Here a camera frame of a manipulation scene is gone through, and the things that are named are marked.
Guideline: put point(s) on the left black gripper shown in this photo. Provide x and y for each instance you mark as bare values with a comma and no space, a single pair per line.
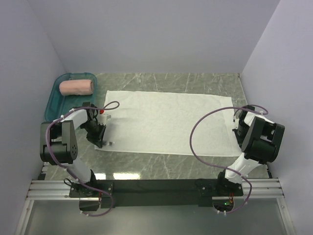
97,139

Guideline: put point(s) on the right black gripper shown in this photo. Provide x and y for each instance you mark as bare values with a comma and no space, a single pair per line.
239,140

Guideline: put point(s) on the white towel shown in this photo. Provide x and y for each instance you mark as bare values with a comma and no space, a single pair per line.
171,123

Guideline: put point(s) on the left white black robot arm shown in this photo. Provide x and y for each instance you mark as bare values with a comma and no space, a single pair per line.
58,146

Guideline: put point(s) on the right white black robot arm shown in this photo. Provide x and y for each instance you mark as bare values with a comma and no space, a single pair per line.
259,140

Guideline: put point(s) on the teal plastic tray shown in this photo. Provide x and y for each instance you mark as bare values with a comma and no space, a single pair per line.
59,105

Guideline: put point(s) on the rolled pink towel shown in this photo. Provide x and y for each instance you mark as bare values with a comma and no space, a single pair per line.
76,87

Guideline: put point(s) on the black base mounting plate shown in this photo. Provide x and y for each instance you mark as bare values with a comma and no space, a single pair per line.
173,192

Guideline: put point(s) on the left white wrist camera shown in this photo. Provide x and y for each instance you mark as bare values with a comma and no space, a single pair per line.
103,118

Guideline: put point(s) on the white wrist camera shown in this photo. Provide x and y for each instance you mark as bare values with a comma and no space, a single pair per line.
103,118
236,114

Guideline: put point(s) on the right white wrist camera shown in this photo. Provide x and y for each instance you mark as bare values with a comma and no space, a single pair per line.
236,114

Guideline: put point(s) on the aluminium rail frame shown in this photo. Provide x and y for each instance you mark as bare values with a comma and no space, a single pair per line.
58,190

